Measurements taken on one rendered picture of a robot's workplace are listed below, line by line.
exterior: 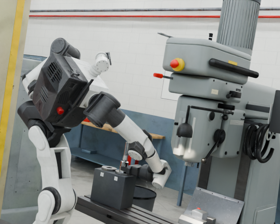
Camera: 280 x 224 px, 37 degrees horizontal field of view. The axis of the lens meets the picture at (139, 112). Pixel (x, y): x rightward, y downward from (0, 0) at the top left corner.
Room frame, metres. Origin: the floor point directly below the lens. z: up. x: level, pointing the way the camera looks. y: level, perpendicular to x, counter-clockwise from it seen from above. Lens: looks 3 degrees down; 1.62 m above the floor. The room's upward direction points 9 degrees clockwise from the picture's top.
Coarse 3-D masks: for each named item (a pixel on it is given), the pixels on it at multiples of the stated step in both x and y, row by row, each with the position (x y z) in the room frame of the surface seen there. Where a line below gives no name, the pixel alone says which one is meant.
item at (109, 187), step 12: (96, 168) 2.39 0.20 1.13; (108, 168) 2.38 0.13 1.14; (96, 180) 2.38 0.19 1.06; (108, 180) 2.33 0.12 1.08; (120, 180) 2.29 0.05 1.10; (132, 180) 2.34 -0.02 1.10; (96, 192) 2.37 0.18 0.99; (108, 192) 2.33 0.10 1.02; (120, 192) 2.28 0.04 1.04; (132, 192) 2.36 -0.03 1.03; (108, 204) 2.32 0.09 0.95; (120, 204) 2.28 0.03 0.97
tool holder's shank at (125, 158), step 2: (126, 142) 2.35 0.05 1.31; (126, 144) 2.35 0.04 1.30; (128, 144) 2.35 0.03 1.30; (126, 146) 2.35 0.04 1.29; (128, 146) 2.35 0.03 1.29; (126, 148) 2.35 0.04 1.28; (128, 148) 2.35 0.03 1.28; (124, 150) 2.35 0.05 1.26; (126, 150) 2.35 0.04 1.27; (128, 150) 2.35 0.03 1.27; (124, 152) 2.35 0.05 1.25; (126, 152) 2.35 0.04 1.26; (124, 154) 2.35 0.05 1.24; (126, 154) 2.35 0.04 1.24; (124, 156) 2.35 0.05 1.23; (126, 156) 2.35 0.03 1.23; (122, 158) 2.35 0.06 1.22; (124, 158) 2.34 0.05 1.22; (126, 158) 2.35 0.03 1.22; (124, 160) 2.35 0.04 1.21; (126, 160) 2.35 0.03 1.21
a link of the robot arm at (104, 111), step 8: (104, 96) 1.94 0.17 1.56; (96, 104) 1.94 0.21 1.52; (104, 104) 1.91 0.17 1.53; (112, 104) 1.92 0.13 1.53; (96, 112) 1.90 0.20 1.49; (104, 112) 1.91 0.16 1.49; (112, 112) 1.92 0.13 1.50; (120, 112) 1.95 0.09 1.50; (104, 120) 1.91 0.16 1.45; (112, 120) 1.93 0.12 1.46; (120, 120) 1.94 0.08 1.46
